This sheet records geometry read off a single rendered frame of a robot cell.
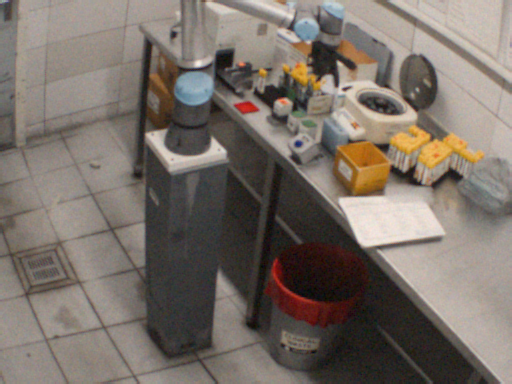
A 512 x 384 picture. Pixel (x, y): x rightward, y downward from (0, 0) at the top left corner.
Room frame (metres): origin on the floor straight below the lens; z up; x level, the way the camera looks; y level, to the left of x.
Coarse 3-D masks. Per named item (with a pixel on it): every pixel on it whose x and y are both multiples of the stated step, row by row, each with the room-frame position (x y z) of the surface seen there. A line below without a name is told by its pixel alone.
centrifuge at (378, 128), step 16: (352, 96) 2.33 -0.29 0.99; (368, 96) 2.40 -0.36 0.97; (384, 96) 2.40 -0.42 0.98; (352, 112) 2.28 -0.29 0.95; (368, 112) 2.22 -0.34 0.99; (400, 112) 2.35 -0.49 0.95; (352, 128) 2.21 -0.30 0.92; (368, 128) 2.19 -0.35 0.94; (384, 128) 2.19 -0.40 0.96; (400, 128) 2.22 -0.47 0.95; (384, 144) 2.19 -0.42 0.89
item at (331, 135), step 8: (328, 120) 2.14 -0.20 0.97; (336, 120) 2.15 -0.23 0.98; (328, 128) 2.11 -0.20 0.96; (336, 128) 2.10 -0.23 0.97; (328, 136) 2.11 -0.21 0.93; (336, 136) 2.07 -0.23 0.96; (344, 136) 2.07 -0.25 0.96; (320, 144) 2.13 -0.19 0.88; (328, 144) 2.10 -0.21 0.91; (336, 144) 2.06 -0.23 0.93; (344, 144) 2.07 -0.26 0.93; (328, 152) 2.09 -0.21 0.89
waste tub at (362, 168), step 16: (352, 144) 2.01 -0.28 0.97; (368, 144) 2.04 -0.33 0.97; (336, 160) 1.97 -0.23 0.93; (352, 160) 2.02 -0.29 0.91; (368, 160) 2.03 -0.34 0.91; (384, 160) 1.96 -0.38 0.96; (336, 176) 1.96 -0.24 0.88; (352, 176) 1.89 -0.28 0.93; (368, 176) 1.89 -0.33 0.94; (384, 176) 1.93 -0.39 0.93; (352, 192) 1.88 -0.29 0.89; (368, 192) 1.90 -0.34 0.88
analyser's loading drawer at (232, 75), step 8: (224, 64) 2.60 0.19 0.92; (216, 72) 2.54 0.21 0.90; (224, 72) 2.52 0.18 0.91; (232, 72) 2.51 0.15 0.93; (240, 72) 2.47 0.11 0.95; (232, 80) 2.45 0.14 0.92; (240, 80) 2.47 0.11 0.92; (248, 80) 2.43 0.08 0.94; (240, 88) 2.41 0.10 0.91; (248, 88) 2.43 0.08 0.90
